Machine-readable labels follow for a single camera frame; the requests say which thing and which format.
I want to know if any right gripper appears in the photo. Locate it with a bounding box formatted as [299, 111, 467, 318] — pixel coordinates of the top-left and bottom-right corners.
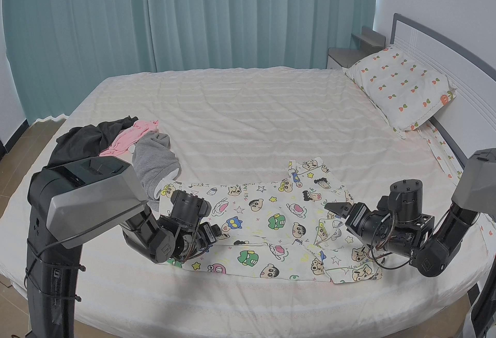
[325, 201, 384, 243]

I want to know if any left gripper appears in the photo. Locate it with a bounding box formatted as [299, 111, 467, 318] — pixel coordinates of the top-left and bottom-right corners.
[192, 222, 223, 256]

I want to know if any white printed pyjama top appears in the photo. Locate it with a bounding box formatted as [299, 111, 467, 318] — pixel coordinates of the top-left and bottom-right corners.
[160, 157, 384, 285]

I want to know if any light grey knit garment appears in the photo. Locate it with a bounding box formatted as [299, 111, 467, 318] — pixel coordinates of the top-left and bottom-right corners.
[132, 133, 182, 211]

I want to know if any bed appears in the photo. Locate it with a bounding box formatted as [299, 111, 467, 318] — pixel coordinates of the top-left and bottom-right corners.
[0, 13, 496, 338]

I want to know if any pink garment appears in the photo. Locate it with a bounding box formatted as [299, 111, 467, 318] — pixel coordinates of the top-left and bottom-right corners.
[99, 119, 159, 157]

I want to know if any white printed pillow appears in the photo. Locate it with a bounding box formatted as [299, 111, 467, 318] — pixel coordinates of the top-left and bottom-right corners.
[343, 44, 458, 139]

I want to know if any black garment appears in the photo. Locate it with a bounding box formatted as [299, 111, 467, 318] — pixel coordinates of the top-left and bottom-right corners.
[46, 116, 139, 168]

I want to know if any grey bedside table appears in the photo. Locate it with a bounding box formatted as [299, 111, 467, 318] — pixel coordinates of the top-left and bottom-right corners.
[327, 26, 386, 70]

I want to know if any black cable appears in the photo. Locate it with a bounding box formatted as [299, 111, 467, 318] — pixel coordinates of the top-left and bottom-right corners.
[371, 247, 414, 272]

